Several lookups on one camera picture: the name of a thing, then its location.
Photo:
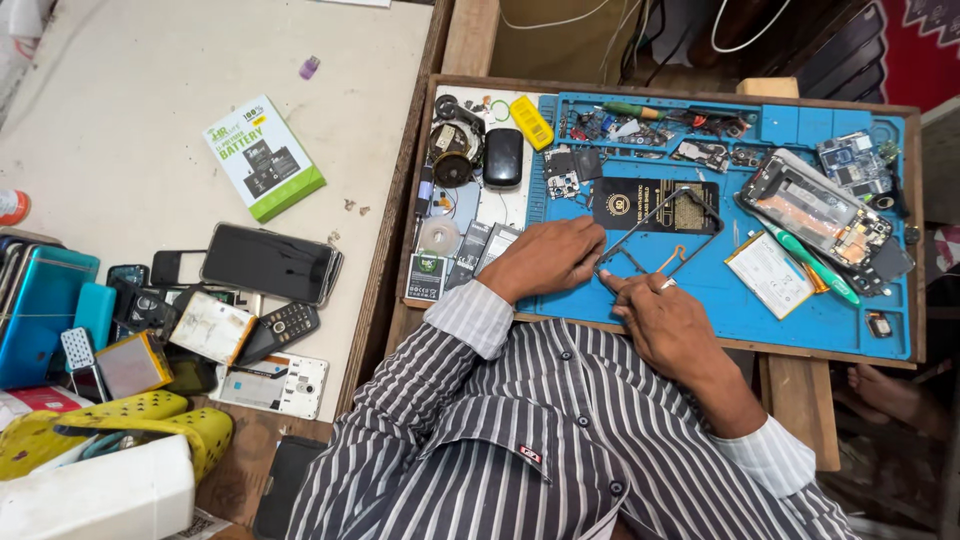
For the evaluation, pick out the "white plastic box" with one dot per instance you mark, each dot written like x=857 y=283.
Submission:
x=90 y=495

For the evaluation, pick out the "small black square component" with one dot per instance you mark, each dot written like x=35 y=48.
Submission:
x=878 y=324

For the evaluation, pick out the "blue phone circuit board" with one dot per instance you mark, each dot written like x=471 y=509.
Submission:
x=851 y=161

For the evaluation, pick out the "stack of blue phones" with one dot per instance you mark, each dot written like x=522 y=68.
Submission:
x=34 y=315

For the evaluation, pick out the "yellow perforated clog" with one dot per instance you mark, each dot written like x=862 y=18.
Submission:
x=150 y=427

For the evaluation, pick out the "black smartphone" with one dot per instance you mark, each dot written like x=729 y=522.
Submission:
x=270 y=262

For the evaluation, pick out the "grey striped shirt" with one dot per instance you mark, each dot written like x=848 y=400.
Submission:
x=540 y=450

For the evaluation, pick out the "clear tape roll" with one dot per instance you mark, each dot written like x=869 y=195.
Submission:
x=439 y=237

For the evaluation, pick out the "white perforated phone part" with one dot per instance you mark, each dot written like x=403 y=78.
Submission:
x=77 y=349

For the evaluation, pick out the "heap of small phone parts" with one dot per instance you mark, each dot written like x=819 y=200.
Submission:
x=675 y=139

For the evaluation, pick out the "yellow edged grey battery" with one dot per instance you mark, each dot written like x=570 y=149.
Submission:
x=133 y=365

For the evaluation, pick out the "white phone back cover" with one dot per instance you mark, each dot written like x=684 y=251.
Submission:
x=277 y=386

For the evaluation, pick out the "black gold screen protector packet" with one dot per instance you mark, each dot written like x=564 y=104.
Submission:
x=630 y=206

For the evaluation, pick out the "green white battery box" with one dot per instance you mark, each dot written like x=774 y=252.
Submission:
x=262 y=157

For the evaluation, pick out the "orange white bottle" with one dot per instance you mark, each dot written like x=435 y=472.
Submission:
x=11 y=206

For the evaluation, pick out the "opened smartphone with exposed board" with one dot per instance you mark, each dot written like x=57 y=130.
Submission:
x=817 y=210

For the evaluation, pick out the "person's left fingers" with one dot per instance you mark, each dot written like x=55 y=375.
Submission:
x=589 y=244

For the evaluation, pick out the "small purple plastic piece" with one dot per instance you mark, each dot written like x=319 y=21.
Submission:
x=309 y=67

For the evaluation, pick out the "black camera module board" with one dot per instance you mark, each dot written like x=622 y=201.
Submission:
x=570 y=172

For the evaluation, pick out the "blue silicone repair mat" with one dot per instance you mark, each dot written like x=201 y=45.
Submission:
x=750 y=334

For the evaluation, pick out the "green plastic brush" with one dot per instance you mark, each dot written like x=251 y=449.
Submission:
x=814 y=262

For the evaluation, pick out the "glossy black oval case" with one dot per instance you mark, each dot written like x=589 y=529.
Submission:
x=502 y=157

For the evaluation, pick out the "red patterned cloth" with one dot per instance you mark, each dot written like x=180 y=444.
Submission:
x=919 y=52

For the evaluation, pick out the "stained white battery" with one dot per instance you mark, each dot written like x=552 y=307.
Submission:
x=212 y=328

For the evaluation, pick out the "empty black phone bezel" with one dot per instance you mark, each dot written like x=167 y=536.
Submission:
x=161 y=268

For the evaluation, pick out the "teal phone case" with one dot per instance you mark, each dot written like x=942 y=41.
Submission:
x=95 y=315

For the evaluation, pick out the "round black speaker parts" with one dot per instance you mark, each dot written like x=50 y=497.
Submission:
x=454 y=146

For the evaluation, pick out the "black keypad phone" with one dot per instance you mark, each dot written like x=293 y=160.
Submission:
x=285 y=326

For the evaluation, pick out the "yellow plastic case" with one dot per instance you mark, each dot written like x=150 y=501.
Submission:
x=531 y=121

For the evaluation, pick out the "black phone frame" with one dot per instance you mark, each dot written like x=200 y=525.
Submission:
x=699 y=202

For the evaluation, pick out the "person's right hand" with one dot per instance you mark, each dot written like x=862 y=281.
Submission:
x=671 y=322

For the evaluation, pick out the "black white phone battery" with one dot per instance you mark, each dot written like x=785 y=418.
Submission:
x=499 y=244

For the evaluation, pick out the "small green white battery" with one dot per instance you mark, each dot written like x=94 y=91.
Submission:
x=426 y=277

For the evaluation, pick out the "person's left hand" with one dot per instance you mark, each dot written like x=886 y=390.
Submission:
x=540 y=255

